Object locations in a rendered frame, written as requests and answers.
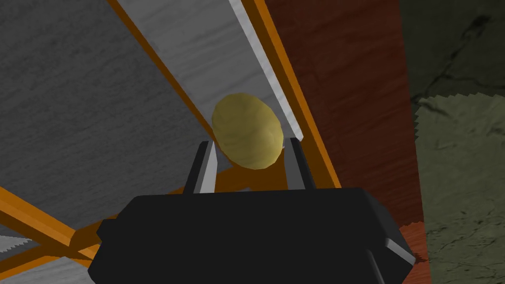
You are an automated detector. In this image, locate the grey door with orange frame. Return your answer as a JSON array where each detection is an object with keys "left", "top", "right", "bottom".
[{"left": 0, "top": 0, "right": 342, "bottom": 281}]

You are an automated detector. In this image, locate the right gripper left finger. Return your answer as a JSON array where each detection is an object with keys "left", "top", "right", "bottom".
[{"left": 183, "top": 140, "right": 218, "bottom": 195}]

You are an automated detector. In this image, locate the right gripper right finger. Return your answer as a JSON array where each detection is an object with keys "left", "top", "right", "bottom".
[{"left": 283, "top": 137, "right": 316, "bottom": 191}]

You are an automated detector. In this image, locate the yellow round knob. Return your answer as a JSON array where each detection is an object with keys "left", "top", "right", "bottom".
[{"left": 211, "top": 93, "right": 285, "bottom": 170}]

